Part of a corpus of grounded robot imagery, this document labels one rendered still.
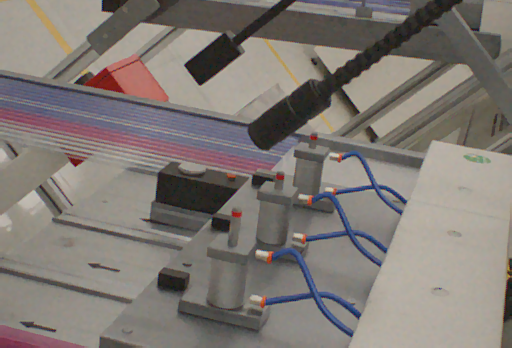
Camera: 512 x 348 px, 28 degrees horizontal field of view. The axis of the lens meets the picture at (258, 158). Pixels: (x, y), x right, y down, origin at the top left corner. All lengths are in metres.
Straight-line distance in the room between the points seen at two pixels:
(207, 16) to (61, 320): 1.34
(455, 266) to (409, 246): 0.04
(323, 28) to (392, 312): 1.37
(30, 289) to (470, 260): 0.31
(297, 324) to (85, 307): 0.19
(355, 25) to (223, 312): 1.37
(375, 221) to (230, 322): 0.23
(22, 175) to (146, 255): 0.94
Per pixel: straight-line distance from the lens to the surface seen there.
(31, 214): 2.64
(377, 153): 1.16
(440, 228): 0.74
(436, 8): 0.50
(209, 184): 0.86
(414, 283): 0.64
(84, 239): 0.84
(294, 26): 1.95
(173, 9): 2.01
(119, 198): 0.94
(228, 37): 0.78
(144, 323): 0.59
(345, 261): 0.70
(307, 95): 0.51
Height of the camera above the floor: 1.45
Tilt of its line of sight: 21 degrees down
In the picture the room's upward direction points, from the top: 54 degrees clockwise
